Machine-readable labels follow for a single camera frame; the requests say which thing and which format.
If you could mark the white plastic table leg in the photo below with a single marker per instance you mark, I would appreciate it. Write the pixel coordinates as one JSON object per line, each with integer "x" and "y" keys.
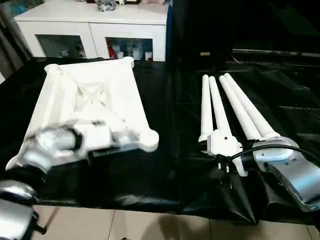
{"x": 238, "y": 107}
{"x": 217, "y": 107}
{"x": 252, "y": 107}
{"x": 206, "y": 112}

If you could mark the white plastic table top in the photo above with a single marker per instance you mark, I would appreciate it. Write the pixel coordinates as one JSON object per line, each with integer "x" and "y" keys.
{"x": 100, "y": 75}

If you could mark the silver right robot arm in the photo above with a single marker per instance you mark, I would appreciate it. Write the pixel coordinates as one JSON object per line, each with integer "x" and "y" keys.
{"x": 300, "y": 175}

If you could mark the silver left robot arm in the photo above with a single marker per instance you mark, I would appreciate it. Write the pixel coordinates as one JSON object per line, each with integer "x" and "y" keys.
{"x": 50, "y": 142}

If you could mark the black work mat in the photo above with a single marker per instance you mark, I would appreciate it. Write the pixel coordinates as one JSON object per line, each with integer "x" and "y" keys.
{"x": 160, "y": 175}

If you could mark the red bottle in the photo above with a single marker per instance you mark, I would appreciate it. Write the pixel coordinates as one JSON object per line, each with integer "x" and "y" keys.
{"x": 111, "y": 50}

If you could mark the small white cup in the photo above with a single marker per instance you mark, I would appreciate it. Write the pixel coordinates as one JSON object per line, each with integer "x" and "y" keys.
{"x": 148, "y": 55}

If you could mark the small gold label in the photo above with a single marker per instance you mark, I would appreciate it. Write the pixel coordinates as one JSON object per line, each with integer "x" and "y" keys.
{"x": 204, "y": 53}

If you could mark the white glass-door cabinet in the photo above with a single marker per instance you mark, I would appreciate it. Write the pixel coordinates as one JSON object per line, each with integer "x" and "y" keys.
{"x": 87, "y": 17}

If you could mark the grey curtain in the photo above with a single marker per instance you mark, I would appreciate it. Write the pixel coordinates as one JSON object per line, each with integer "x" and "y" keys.
{"x": 12, "y": 37}

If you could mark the clear glass ornament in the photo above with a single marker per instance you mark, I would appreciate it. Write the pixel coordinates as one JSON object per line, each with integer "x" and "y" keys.
{"x": 106, "y": 5}

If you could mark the black cabinet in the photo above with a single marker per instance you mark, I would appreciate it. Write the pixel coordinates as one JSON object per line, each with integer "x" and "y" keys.
{"x": 250, "y": 25}

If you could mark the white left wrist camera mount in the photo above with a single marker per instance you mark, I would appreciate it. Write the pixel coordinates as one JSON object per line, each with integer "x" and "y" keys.
{"x": 100, "y": 135}

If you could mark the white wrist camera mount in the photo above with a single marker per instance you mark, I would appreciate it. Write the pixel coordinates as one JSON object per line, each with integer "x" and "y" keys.
{"x": 222, "y": 142}
{"x": 100, "y": 135}

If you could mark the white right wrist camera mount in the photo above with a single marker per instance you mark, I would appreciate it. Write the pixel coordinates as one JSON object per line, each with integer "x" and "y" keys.
{"x": 222, "y": 142}

